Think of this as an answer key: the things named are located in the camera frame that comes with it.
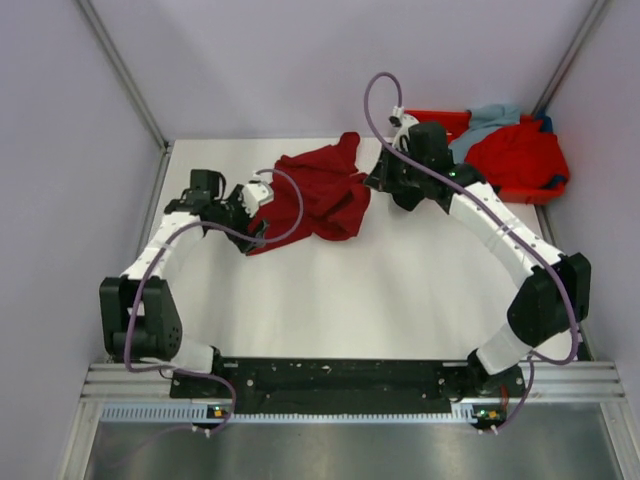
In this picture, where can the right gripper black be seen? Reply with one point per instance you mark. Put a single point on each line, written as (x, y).
(379, 178)

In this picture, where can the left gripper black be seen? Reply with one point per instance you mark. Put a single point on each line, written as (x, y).
(234, 200)

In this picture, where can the dark red t shirt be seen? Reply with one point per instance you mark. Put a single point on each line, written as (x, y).
(333, 191)

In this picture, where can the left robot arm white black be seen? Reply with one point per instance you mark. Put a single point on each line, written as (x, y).
(142, 327)

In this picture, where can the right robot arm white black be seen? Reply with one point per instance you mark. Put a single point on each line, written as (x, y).
(553, 288)

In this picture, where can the red plastic bin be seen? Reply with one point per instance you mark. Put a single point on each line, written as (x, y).
(455, 123)

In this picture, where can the light blue t shirt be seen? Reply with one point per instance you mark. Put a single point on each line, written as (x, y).
(483, 121)

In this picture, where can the bright red t shirt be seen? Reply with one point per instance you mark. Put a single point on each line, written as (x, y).
(520, 156)

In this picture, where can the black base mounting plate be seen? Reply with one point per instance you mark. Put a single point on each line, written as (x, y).
(347, 386)

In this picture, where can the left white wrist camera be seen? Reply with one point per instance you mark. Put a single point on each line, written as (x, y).
(256, 193)

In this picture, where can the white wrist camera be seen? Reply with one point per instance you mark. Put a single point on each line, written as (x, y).
(256, 193)
(402, 122)

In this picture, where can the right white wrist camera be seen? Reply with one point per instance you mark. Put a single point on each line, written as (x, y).
(402, 122)

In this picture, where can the grey slotted cable duct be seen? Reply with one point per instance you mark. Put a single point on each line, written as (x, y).
(207, 414)

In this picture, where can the right aluminium side rail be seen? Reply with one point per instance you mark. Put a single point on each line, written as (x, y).
(551, 231)

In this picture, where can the left aluminium corner post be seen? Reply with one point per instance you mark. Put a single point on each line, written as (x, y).
(121, 71)

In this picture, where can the aluminium corner post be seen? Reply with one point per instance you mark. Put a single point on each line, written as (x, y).
(593, 18)
(121, 71)

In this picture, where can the right aluminium corner post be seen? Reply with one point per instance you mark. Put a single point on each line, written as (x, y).
(593, 18)

